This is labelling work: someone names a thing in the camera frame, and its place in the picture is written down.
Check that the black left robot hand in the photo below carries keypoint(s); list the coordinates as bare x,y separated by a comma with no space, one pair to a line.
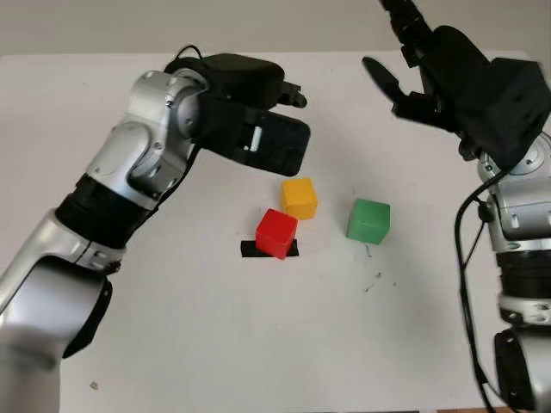
245,79

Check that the green wooden cube block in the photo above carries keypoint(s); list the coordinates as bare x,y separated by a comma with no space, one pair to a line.
368,221

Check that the yellow wooden cube block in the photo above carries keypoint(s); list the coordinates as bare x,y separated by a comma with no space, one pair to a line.
299,198

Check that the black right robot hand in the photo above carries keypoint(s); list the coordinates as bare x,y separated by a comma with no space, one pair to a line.
452,73

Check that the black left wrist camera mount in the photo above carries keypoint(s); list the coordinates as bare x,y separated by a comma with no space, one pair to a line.
280,142

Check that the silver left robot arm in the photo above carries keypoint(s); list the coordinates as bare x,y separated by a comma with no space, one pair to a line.
129,150

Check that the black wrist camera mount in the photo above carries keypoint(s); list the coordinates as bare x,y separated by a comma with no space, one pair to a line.
503,112
280,142

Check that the red wooden cube block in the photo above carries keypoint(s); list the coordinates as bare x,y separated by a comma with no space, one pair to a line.
275,234

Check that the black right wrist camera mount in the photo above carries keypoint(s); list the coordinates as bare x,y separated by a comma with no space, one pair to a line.
503,112

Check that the black tape strip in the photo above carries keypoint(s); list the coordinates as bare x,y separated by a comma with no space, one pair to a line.
247,249

